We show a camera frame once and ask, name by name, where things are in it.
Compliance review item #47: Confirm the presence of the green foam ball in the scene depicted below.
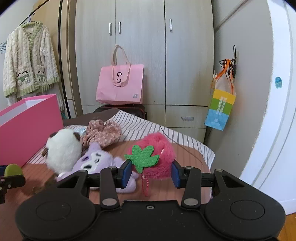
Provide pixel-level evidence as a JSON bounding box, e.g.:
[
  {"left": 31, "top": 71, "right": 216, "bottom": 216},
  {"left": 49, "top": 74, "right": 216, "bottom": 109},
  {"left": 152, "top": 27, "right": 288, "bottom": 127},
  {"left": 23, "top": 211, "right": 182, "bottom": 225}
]
[{"left": 4, "top": 164, "right": 23, "bottom": 177}]

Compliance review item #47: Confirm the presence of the pink strawberry plush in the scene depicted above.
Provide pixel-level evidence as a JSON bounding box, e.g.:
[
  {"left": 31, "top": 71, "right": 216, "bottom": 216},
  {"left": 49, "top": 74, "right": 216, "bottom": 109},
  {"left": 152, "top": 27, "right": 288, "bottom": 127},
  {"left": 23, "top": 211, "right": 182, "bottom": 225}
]
[{"left": 125, "top": 132, "right": 176, "bottom": 196}]

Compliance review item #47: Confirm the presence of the purple plush toy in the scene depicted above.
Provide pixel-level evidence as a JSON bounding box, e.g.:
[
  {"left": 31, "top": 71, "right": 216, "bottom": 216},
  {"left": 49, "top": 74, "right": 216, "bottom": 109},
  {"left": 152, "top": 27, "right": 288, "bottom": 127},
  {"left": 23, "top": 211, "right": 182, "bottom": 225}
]
[{"left": 56, "top": 141, "right": 140, "bottom": 194}]

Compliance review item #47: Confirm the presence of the floral pink scrunchie cloth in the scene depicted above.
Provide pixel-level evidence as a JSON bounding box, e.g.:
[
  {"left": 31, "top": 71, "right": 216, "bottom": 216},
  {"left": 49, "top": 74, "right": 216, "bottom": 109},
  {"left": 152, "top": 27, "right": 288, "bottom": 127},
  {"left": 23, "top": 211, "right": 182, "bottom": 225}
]
[{"left": 80, "top": 120, "right": 122, "bottom": 149}]

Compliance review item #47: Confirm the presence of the white brown plush toy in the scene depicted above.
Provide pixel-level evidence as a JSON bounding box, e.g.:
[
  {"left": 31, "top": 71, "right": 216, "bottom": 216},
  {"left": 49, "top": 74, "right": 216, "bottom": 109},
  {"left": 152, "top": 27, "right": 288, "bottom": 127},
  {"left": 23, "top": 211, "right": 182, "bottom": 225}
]
[{"left": 42, "top": 128, "right": 82, "bottom": 175}]

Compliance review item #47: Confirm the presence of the white tissue packet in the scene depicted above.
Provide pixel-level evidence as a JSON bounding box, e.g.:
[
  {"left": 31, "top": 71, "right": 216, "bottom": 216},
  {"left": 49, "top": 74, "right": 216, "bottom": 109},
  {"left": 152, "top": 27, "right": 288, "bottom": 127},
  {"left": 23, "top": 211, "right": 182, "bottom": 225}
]
[{"left": 73, "top": 126, "right": 86, "bottom": 136}]

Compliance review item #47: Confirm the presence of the striped table cloth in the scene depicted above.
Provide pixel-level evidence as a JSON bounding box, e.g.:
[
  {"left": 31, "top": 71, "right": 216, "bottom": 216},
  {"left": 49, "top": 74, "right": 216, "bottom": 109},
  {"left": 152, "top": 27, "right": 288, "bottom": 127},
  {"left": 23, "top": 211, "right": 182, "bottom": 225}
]
[{"left": 28, "top": 109, "right": 216, "bottom": 172}]

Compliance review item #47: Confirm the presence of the pink storage box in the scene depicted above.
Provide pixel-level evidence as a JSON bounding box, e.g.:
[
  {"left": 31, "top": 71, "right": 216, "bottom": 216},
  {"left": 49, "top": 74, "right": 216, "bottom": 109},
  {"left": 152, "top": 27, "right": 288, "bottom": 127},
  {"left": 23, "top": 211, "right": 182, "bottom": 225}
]
[{"left": 0, "top": 94, "right": 63, "bottom": 167}]

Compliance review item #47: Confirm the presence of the dark suitcase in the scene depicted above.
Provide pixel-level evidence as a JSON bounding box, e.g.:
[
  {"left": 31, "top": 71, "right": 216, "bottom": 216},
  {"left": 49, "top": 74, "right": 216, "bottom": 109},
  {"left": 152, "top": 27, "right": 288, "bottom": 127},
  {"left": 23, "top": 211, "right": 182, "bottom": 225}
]
[{"left": 94, "top": 104, "right": 147, "bottom": 120}]

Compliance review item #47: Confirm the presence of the white door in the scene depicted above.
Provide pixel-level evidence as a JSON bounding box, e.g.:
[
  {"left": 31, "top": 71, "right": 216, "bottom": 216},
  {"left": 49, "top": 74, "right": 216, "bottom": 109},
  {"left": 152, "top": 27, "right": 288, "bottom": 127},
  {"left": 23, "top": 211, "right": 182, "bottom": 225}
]
[{"left": 240, "top": 1, "right": 295, "bottom": 214}]

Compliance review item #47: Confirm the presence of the colourful paper gift bag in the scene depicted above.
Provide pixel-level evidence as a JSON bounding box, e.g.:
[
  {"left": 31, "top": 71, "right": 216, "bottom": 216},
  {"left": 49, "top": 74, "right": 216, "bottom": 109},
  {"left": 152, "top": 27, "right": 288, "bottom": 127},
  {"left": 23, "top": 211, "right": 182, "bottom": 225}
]
[{"left": 205, "top": 59, "right": 236, "bottom": 131}]

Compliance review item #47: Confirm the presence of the pink paper shopping bag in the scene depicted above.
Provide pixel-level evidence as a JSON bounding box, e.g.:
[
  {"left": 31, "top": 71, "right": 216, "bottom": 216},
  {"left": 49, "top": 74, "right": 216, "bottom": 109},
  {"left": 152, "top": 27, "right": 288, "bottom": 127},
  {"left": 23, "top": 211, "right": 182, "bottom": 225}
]
[{"left": 96, "top": 45, "right": 144, "bottom": 105}]

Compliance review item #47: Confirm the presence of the cream knitted cardigan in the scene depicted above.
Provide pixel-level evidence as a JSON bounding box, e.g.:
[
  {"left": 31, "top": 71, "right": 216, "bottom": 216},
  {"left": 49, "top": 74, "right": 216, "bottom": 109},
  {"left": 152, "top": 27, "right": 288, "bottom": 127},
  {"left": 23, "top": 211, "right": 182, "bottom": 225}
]
[{"left": 3, "top": 22, "right": 64, "bottom": 110}]

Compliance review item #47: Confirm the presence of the blue round door sticker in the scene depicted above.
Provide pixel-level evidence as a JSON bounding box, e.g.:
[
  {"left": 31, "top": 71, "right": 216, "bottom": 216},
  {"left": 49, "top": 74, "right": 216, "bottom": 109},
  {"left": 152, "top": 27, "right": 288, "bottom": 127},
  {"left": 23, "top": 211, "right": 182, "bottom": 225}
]
[{"left": 275, "top": 76, "right": 282, "bottom": 88}]

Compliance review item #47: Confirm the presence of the grey wardrobe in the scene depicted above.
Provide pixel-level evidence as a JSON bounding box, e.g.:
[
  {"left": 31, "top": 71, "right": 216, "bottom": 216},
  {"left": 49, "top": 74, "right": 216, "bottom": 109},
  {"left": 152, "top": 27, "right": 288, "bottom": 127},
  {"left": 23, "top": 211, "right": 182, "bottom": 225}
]
[{"left": 58, "top": 0, "right": 216, "bottom": 142}]

